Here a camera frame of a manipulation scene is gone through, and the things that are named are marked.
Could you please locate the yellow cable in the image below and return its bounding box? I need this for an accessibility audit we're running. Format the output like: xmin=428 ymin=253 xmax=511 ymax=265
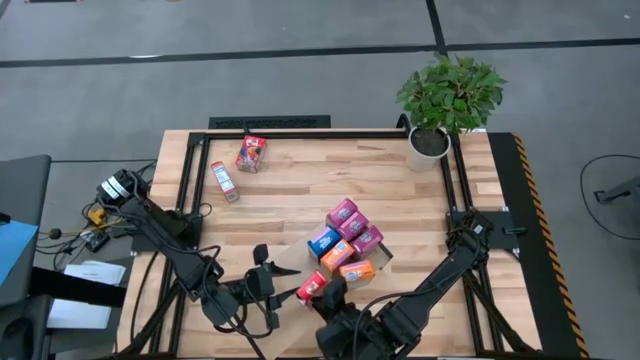
xmin=38 ymin=204 xmax=136 ymax=237

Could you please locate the white paper sheet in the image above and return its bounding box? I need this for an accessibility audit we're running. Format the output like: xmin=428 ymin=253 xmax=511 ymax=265
xmin=63 ymin=259 xmax=128 ymax=287
xmin=46 ymin=297 xmax=114 ymax=331

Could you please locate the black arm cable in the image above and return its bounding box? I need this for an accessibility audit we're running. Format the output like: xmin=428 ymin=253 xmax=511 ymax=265
xmin=197 ymin=244 xmax=281 ymax=360
xmin=352 ymin=229 xmax=484 ymax=354

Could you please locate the black aluminium table frame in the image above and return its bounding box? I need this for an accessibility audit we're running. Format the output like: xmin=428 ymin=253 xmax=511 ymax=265
xmin=174 ymin=128 xmax=521 ymax=359

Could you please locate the green leafy plant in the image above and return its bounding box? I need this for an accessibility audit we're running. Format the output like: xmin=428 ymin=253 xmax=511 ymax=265
xmin=396 ymin=53 xmax=509 ymax=135

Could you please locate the black grille floor mat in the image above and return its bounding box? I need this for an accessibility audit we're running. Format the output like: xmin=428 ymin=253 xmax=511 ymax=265
xmin=208 ymin=114 xmax=333 ymax=131

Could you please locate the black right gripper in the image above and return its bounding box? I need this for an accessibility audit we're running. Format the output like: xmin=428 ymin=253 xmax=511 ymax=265
xmin=304 ymin=276 xmax=352 ymax=327

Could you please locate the black stand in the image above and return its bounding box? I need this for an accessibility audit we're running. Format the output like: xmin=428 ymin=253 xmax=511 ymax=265
xmin=0 ymin=267 xmax=127 ymax=360

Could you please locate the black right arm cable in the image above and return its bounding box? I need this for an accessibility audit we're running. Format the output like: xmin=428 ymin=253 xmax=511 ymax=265
xmin=352 ymin=229 xmax=484 ymax=354

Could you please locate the grey desk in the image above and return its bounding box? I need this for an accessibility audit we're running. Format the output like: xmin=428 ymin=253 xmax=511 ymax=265
xmin=0 ymin=153 xmax=53 ymax=227

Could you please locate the black power box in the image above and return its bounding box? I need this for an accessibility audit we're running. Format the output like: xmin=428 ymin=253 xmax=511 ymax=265
xmin=81 ymin=230 xmax=112 ymax=254

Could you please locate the blue panel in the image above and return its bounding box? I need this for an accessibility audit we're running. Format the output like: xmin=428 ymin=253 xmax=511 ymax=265
xmin=0 ymin=218 xmax=40 ymax=289

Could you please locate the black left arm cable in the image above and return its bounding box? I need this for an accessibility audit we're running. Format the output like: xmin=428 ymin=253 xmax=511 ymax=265
xmin=197 ymin=244 xmax=281 ymax=360

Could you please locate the black diagonal frame strut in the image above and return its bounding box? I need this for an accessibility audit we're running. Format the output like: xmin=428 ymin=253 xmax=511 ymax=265
xmin=117 ymin=252 xmax=195 ymax=360
xmin=459 ymin=259 xmax=539 ymax=357

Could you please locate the blue Frosted Flakes cereal box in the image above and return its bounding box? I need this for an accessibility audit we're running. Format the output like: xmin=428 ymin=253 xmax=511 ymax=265
xmin=306 ymin=227 xmax=342 ymax=262

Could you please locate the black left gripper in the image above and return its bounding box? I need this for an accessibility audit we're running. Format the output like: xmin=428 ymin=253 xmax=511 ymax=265
xmin=242 ymin=262 xmax=302 ymax=312

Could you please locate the black floor cable loop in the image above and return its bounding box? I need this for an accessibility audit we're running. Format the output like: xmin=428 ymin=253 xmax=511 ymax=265
xmin=578 ymin=153 xmax=640 ymax=242

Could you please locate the white plant pot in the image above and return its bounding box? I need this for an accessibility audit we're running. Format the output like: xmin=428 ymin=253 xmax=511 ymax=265
xmin=407 ymin=125 xmax=453 ymax=174

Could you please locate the grey object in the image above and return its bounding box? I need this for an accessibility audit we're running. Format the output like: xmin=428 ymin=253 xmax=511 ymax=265
xmin=593 ymin=174 xmax=640 ymax=204

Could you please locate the orange Mini Wheats cereal box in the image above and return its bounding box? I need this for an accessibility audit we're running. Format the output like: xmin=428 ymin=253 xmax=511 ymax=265
xmin=338 ymin=258 xmax=377 ymax=290
xmin=319 ymin=239 xmax=356 ymax=274

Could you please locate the wooden shelf with black frame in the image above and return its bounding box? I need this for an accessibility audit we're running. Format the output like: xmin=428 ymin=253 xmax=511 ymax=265
xmin=239 ymin=222 xmax=395 ymax=360

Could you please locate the purple Raisin Bran cereal box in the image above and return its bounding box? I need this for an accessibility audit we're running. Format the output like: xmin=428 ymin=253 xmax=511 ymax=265
xmin=325 ymin=197 xmax=359 ymax=230
xmin=338 ymin=210 xmax=371 ymax=243
xmin=351 ymin=224 xmax=385 ymax=258

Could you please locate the red Froot Loops cereal box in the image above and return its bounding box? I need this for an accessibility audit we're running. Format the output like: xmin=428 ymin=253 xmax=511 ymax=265
xmin=234 ymin=134 xmax=268 ymax=174
xmin=210 ymin=160 xmax=241 ymax=204
xmin=295 ymin=269 xmax=329 ymax=307

